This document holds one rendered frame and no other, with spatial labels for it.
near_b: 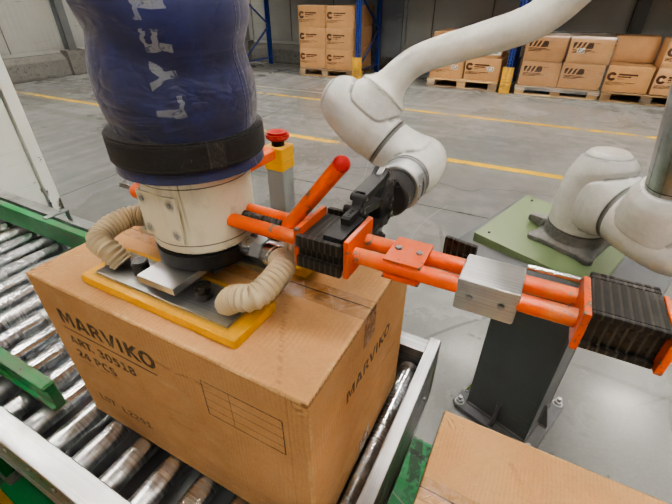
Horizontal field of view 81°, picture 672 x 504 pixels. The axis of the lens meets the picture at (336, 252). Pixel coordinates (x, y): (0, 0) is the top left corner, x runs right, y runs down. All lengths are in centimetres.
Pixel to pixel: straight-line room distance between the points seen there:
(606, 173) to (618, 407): 112
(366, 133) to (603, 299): 49
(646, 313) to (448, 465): 58
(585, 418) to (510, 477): 96
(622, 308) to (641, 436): 149
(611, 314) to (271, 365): 40
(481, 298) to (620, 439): 147
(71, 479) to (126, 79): 75
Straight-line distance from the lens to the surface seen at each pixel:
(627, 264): 135
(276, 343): 59
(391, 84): 81
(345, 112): 80
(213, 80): 55
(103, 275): 78
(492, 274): 50
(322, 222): 57
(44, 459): 106
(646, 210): 105
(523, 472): 101
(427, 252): 52
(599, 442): 187
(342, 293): 67
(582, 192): 118
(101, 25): 57
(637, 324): 49
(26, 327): 151
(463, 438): 101
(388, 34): 941
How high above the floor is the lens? 137
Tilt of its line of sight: 33 degrees down
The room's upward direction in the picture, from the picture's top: straight up
